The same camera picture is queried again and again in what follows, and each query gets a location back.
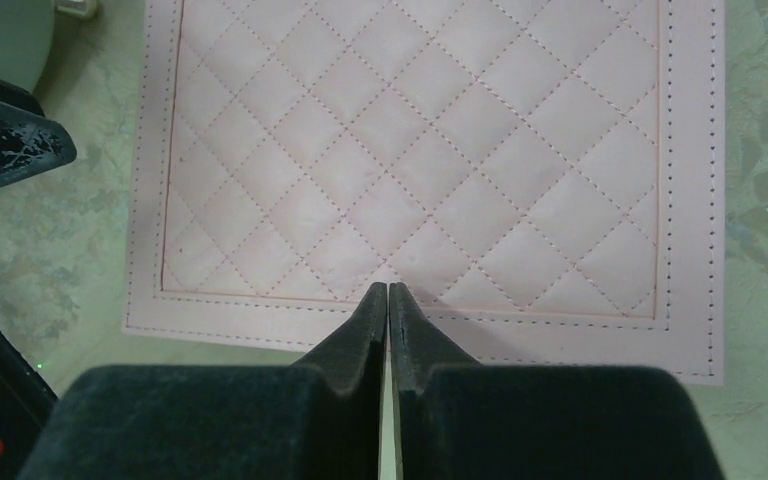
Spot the pink jewelry box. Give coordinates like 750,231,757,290
123,1,725,385

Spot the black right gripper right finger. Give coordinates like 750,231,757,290
388,283,723,479

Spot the white cylinder orange lid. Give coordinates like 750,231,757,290
0,0,100,94

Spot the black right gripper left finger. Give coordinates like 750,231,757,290
20,283,388,479

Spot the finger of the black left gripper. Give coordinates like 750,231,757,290
0,80,77,188

